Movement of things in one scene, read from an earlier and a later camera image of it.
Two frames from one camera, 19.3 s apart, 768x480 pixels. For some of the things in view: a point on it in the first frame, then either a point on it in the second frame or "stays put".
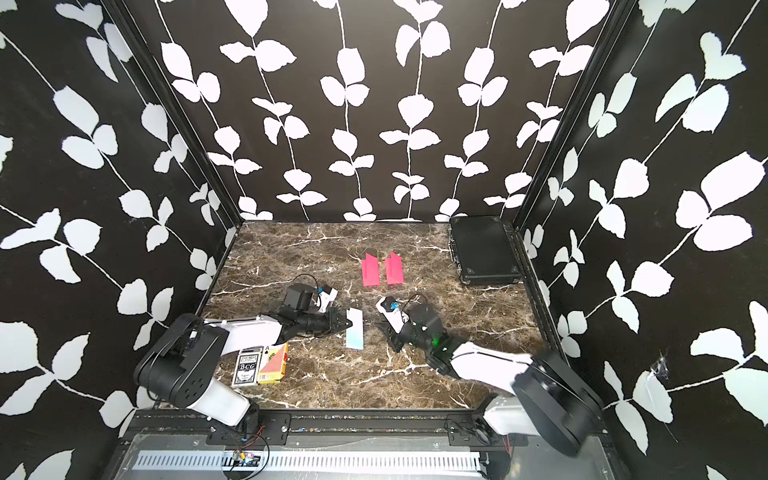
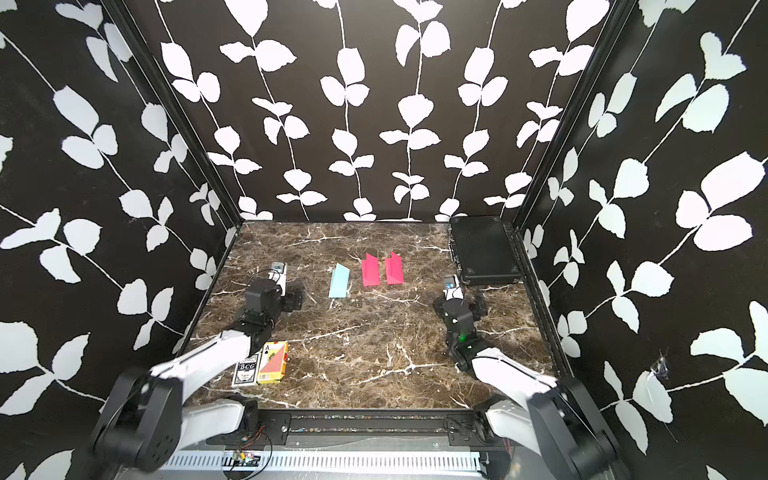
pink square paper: [394, 269] stays put
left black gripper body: [315, 322] to [287, 303]
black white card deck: [247, 366] stays put
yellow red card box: [273, 363] stays put
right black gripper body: [409, 338] to [443, 307]
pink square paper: [370, 271] stays put
